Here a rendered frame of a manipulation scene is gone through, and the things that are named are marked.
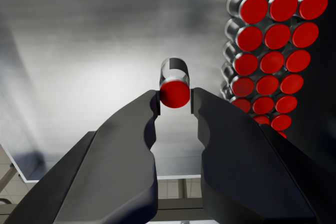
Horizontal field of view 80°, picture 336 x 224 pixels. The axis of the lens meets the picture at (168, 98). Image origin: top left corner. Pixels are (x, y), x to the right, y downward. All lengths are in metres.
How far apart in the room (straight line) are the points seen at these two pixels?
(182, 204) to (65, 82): 1.02
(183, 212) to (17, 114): 0.98
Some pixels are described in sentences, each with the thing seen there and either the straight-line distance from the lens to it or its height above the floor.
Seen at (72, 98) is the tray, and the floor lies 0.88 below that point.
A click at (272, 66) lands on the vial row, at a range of 0.20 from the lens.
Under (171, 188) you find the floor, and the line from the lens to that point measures 1.89.
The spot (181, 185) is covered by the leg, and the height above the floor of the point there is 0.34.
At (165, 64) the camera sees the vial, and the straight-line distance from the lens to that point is 0.15.
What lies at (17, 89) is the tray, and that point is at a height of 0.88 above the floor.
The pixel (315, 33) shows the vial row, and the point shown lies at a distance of 0.21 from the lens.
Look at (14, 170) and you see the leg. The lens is 1.79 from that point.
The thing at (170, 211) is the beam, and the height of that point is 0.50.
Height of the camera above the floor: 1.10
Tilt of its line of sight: 60 degrees down
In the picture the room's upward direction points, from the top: 179 degrees counter-clockwise
